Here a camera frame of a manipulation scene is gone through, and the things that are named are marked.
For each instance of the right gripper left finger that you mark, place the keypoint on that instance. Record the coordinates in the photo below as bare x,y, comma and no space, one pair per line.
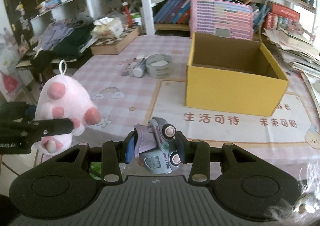
120,151

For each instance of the pile of clothes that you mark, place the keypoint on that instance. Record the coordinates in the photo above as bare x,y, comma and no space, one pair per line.
63,40

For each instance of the row of blue books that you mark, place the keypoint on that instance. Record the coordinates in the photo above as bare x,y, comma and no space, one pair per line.
171,11

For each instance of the pink keyboard learning tablet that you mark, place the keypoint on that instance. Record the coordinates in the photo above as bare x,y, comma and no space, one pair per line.
221,18

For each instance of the grey tape roll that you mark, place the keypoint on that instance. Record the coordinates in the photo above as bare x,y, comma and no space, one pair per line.
159,66

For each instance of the tissue pack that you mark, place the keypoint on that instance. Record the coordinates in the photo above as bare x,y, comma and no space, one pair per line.
108,27

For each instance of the pink checkered tablecloth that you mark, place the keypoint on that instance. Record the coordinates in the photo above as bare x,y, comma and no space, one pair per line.
288,139

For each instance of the pink plush pig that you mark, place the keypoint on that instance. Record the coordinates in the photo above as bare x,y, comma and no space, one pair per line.
64,97

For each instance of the red box of books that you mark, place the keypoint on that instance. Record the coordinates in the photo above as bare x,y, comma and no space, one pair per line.
278,15

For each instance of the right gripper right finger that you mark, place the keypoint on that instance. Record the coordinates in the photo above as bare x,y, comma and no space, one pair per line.
194,151

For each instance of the grey toy car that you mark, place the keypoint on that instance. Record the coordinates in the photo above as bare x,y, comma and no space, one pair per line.
155,146

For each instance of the green white jar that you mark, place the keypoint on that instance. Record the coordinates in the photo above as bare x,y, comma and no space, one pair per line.
136,18

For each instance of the wooden chess board box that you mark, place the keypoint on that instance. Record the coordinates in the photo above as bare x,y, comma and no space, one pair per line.
115,45

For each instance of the white red small box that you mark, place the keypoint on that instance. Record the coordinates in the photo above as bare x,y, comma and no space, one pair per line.
131,67

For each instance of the white tube bottle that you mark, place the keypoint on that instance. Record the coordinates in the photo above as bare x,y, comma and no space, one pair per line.
139,69

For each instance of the yellow cardboard box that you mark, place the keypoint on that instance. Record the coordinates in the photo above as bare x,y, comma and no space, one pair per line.
233,75

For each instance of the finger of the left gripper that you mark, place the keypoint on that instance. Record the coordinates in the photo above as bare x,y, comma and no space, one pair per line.
44,128

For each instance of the red figurine pen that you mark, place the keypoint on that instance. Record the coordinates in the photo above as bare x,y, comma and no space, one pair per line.
127,13

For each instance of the stack of papers and books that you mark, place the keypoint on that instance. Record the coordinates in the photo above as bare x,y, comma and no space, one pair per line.
296,51

